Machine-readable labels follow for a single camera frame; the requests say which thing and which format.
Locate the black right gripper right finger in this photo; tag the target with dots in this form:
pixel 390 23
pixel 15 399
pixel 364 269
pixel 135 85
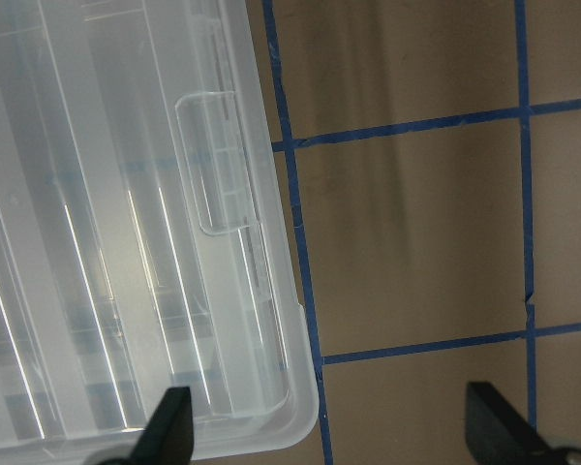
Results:
pixel 495 433

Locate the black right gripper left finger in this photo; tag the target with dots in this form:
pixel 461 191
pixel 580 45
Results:
pixel 168 437

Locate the clear plastic box lid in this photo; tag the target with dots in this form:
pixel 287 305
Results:
pixel 142 236

